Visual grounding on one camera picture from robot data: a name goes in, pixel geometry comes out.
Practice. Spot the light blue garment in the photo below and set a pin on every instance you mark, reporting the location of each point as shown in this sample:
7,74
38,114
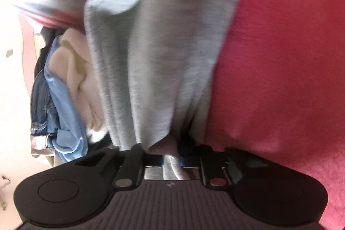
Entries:
66,116

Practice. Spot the pink flower print blanket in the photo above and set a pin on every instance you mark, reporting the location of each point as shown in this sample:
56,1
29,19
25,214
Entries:
269,71

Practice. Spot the white fleece garment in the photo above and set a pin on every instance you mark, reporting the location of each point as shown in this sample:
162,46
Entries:
80,79

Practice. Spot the black cloth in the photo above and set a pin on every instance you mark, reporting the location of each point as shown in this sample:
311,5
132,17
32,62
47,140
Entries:
47,38

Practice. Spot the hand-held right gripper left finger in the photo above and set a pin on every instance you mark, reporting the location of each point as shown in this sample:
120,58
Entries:
152,160

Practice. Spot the grey cotton garment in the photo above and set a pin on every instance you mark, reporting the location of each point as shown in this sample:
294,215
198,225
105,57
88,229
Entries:
161,57

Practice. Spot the blue denim jeans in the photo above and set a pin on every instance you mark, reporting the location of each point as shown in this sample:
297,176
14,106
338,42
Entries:
40,111

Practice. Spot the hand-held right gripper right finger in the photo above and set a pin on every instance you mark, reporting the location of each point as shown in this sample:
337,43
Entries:
188,161

